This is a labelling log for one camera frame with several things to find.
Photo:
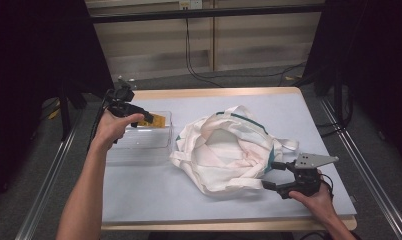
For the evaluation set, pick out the wooden table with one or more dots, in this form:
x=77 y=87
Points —
x=209 y=90

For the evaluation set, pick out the person's left hand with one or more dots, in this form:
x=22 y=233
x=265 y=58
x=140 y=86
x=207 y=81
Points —
x=112 y=130

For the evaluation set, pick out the black horizontal bar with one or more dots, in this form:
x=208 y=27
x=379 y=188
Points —
x=205 y=13

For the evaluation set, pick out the yellow packet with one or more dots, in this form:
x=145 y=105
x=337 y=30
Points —
x=157 y=120

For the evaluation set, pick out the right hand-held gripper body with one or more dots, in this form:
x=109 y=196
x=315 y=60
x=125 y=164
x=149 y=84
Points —
x=304 y=181

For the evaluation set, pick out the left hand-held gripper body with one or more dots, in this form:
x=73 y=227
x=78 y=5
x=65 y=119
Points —
x=120 y=100

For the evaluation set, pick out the black curtain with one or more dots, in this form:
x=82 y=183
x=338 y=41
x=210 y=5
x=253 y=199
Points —
x=29 y=66
x=375 y=60

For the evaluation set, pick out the person's right hand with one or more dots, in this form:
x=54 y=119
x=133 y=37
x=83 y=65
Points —
x=320 y=203

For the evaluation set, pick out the pale blue table mat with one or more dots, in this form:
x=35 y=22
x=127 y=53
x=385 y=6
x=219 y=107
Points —
x=195 y=103

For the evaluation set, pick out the white orange green tote bag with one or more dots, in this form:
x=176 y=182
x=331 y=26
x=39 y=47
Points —
x=222 y=156

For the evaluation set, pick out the black metal stand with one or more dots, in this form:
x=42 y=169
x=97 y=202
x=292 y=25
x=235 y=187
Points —
x=65 y=113

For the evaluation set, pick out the white wall power outlet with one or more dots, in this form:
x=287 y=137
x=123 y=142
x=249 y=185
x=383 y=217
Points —
x=190 y=4

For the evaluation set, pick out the clear plastic container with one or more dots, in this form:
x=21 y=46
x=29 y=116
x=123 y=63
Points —
x=149 y=140

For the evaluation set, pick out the metal floor rail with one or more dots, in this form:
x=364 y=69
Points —
x=365 y=173
x=49 y=183

